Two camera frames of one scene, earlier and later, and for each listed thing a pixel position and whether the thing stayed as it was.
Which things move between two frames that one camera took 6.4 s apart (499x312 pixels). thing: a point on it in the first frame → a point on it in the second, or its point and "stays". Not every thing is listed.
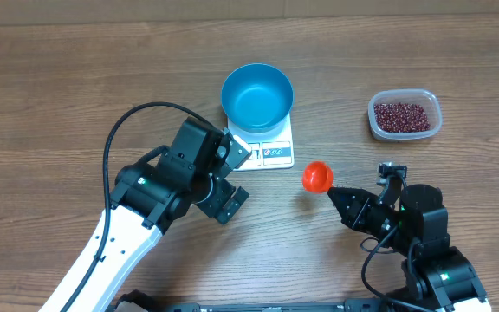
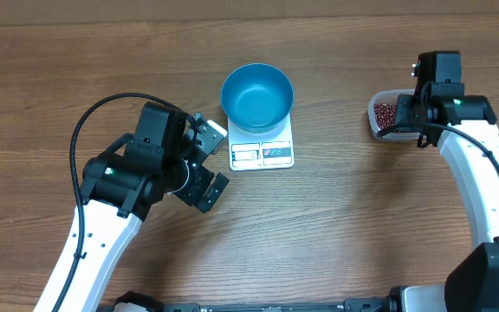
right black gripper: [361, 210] → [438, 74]
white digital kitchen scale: [271, 149] stays
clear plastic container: [399, 114] stays
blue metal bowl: [256, 98] stays
